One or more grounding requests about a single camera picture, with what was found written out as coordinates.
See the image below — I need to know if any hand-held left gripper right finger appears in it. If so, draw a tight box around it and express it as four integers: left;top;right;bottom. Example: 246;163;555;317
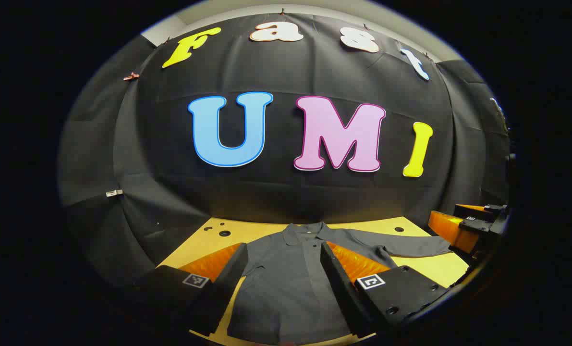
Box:
319;240;452;339

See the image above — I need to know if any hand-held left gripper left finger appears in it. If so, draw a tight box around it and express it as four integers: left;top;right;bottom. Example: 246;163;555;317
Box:
132;242;249;338

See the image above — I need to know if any grey collared shirt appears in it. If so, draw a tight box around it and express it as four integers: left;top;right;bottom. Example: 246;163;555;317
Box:
226;222;452;346

